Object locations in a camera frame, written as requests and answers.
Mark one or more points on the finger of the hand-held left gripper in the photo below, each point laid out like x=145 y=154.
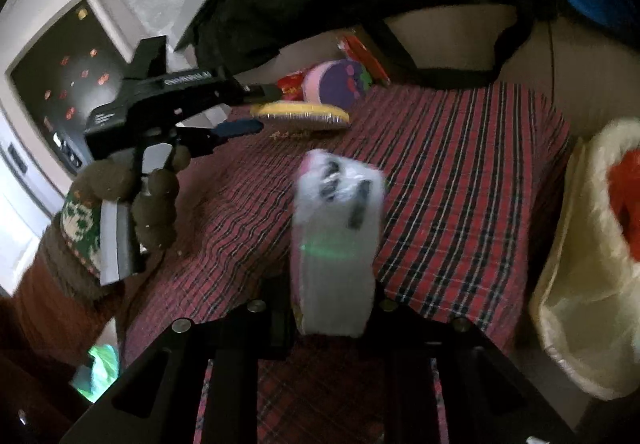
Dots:
x=260 y=91
x=240 y=127

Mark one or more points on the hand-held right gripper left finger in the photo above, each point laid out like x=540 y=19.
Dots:
x=277 y=324

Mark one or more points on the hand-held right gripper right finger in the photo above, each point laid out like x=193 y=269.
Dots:
x=400 y=329

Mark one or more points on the trash bin with yellowish liner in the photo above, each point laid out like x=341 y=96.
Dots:
x=580 y=274

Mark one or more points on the person's left forearm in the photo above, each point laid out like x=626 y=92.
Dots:
x=50 y=304

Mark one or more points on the person's left hand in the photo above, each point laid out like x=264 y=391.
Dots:
x=155 y=214

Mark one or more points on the purple and pink packet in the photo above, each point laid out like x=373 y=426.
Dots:
x=340 y=81

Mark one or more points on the red snack wrapper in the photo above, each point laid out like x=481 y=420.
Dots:
x=360 y=53

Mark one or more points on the red plaid cloth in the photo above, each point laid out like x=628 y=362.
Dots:
x=450 y=173

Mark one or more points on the green patterned object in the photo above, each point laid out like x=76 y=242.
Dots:
x=102 y=369

